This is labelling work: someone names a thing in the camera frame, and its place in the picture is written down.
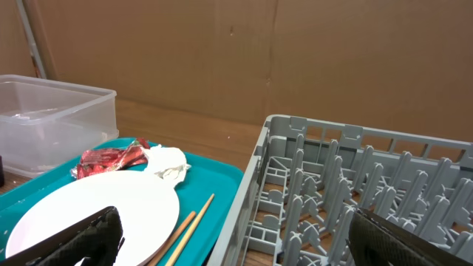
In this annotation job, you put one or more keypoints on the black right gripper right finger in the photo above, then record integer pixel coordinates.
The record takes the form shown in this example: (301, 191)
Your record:
(373, 240)

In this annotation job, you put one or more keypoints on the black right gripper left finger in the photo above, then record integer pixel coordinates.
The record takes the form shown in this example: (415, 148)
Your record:
(94, 240)

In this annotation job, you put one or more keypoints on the red foil wrapper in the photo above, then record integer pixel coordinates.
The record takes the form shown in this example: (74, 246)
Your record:
(100, 161)

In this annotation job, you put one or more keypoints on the white napkin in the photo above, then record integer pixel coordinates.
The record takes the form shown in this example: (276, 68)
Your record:
(167, 163)

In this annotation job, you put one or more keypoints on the grey dishwasher rack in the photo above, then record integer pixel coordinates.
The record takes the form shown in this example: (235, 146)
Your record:
(307, 177)

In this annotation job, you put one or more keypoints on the clear plastic bin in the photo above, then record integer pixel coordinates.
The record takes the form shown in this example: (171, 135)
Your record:
(46, 123)

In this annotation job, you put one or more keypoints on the grey metal pole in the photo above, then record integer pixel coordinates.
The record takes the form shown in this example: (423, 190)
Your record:
(35, 54)

